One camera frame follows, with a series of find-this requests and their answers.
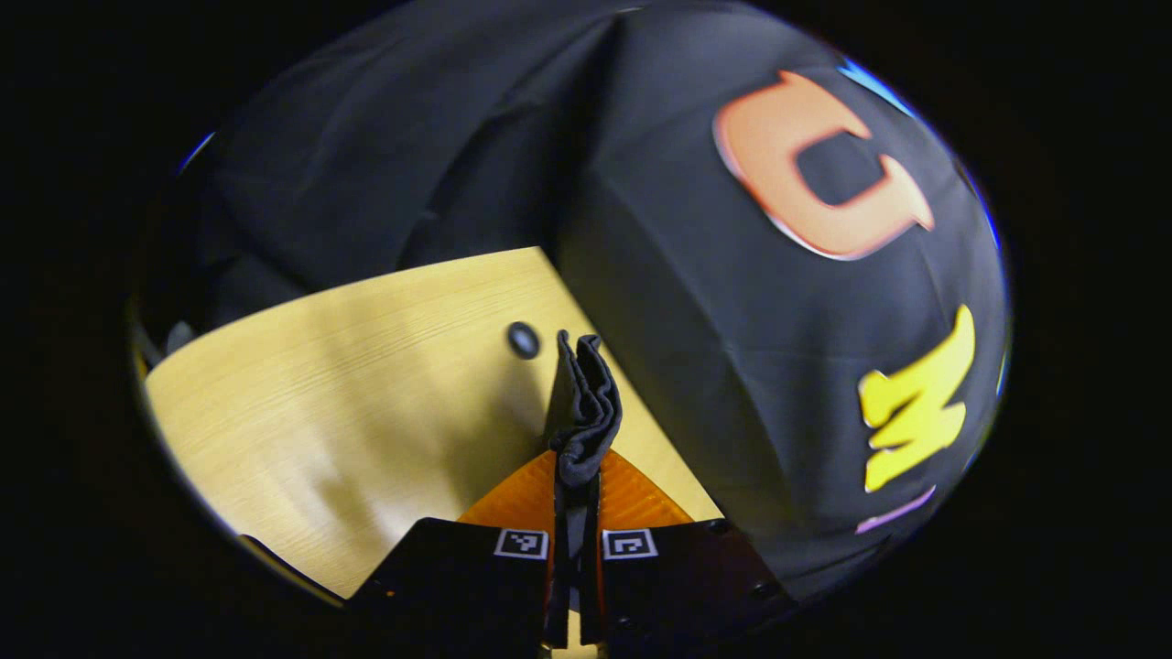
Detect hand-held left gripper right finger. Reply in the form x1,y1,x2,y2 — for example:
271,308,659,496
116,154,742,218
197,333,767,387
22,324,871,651
581,448,799,659

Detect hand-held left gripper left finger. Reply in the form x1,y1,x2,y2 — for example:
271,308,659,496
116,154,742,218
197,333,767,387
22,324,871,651
346,449,571,659

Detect dark grey jeans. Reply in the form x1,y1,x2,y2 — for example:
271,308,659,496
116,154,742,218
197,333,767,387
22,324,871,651
546,329,624,491

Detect black backdrop cloth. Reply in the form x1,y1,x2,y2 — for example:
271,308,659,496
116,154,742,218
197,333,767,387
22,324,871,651
137,0,1011,602

